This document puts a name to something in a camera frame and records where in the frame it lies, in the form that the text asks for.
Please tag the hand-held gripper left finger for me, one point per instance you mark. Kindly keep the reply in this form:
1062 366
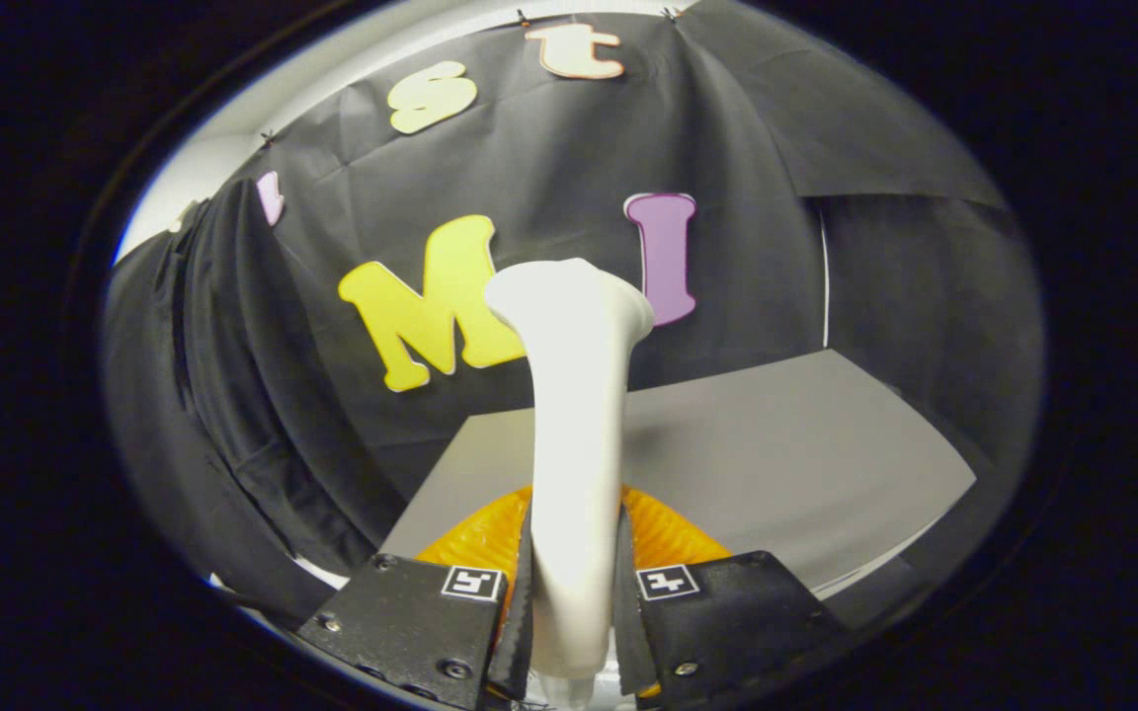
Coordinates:
411 632

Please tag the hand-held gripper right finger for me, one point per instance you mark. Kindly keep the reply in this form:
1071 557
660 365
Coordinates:
727 622

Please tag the black suit jacket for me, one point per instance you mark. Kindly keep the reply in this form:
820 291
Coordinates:
233 395

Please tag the grey two-door cabinet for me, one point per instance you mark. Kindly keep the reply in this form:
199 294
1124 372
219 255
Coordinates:
776 444

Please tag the black backdrop cloth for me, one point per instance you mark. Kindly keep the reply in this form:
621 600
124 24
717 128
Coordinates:
727 148

